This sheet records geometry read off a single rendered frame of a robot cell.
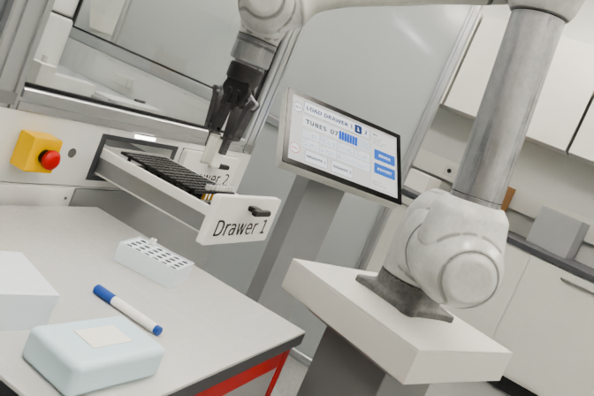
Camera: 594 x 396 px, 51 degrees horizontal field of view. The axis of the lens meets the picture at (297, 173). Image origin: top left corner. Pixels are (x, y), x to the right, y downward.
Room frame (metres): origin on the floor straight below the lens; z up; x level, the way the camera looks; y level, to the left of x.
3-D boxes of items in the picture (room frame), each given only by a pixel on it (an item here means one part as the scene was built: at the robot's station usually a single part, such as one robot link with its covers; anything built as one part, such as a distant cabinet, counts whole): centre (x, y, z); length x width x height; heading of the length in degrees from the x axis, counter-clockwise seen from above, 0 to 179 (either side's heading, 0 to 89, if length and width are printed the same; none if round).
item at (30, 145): (1.18, 0.48, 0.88); 0.07 x 0.05 x 0.07; 157
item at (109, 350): (0.73, 0.14, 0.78); 0.15 x 0.10 x 0.04; 151
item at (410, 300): (1.43, -0.36, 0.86); 0.22 x 0.18 x 0.06; 131
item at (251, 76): (1.35, 0.19, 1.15); 0.08 x 0.07 x 0.09; 56
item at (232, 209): (1.36, 0.07, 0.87); 0.29 x 0.02 x 0.11; 157
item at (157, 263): (1.14, 0.18, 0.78); 0.12 x 0.08 x 0.04; 79
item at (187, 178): (1.44, 0.26, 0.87); 0.22 x 0.18 x 0.06; 67
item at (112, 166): (1.45, 0.27, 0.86); 0.40 x 0.26 x 0.06; 67
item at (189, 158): (1.78, 0.24, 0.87); 0.29 x 0.02 x 0.11; 157
